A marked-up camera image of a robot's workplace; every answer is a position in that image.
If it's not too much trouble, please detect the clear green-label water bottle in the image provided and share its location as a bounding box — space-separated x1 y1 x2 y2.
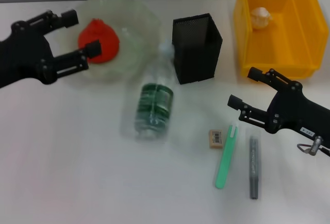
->
120 42 176 143

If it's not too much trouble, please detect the mint green pen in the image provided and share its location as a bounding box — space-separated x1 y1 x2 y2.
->
213 124 239 190

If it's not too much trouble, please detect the grey marker pen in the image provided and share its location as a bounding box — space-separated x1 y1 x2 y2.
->
246 128 261 200

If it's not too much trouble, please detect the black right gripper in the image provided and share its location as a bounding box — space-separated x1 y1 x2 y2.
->
226 66 330 149

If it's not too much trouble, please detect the white paper ball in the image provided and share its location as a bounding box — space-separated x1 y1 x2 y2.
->
250 7 273 31

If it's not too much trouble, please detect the tan barcode eraser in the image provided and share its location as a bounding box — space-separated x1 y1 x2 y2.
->
208 129 224 149

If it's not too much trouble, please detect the clear glass fruit plate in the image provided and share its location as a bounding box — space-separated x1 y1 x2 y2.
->
61 0 162 85

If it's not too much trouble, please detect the right arm cable with connector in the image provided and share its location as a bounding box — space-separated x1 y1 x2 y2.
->
296 135 330 158

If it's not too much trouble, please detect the black mesh pen holder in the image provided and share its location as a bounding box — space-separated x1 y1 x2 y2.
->
172 13 223 85

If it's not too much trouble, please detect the yellow plastic bin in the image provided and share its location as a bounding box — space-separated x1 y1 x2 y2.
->
233 0 330 81

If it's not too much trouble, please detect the red-orange fruit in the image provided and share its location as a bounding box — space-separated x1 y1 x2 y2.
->
78 19 121 65

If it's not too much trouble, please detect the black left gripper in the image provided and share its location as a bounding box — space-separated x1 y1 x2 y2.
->
0 9 103 90

